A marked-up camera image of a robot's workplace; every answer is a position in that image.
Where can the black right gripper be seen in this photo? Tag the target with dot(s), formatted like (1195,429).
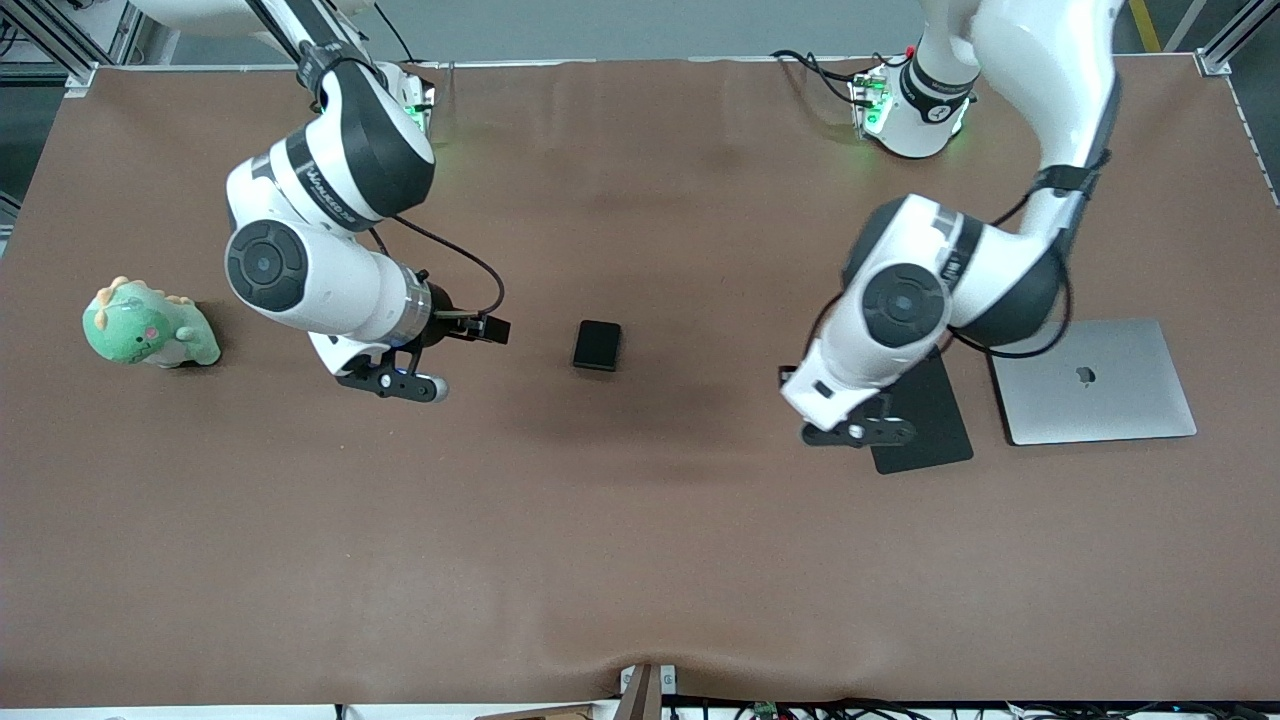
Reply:
(443,322)

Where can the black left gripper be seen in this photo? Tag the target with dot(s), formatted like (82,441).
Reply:
(787,368)

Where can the small black rectangular box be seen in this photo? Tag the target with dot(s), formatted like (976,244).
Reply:
(597,346)

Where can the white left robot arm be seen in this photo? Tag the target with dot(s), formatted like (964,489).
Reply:
(1040,70)

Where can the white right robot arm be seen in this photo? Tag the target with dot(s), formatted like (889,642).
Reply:
(330,290)

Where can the black mouse pad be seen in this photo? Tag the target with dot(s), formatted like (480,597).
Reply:
(935,430)

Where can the brown table cover mat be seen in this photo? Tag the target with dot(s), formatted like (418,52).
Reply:
(640,550)

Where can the silver laptop with apple logo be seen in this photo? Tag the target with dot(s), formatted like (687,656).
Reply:
(1100,410)

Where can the green dinosaur plush toy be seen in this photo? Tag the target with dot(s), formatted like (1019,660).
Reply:
(140,330)

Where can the small metal bracket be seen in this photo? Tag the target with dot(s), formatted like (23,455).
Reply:
(668,680)

